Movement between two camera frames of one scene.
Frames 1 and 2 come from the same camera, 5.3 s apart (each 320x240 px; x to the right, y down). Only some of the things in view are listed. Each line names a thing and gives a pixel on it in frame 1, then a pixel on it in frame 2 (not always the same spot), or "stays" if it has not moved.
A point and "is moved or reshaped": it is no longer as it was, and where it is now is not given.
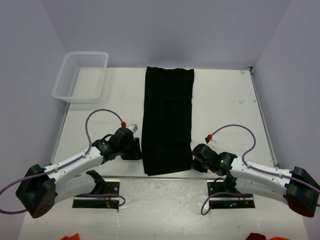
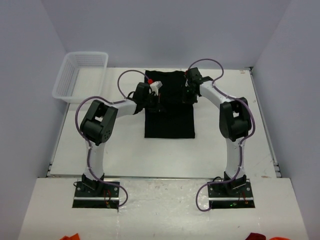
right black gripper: x=195 y=166 to x=186 y=100
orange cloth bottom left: x=75 y=237 stays
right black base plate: x=219 y=201 stays
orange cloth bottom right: x=279 y=238 stays
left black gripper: x=135 y=153 to x=156 y=98
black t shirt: x=167 y=126 is moved or reshaped
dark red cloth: x=253 y=236 stays
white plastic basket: x=80 y=77 stays
